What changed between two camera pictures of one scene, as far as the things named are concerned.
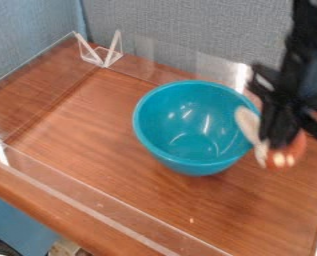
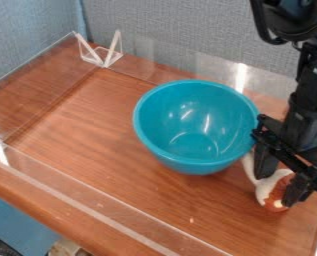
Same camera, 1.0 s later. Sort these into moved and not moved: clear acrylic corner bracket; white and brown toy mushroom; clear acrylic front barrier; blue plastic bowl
Moved: white and brown toy mushroom
Not moved: clear acrylic front barrier; clear acrylic corner bracket; blue plastic bowl
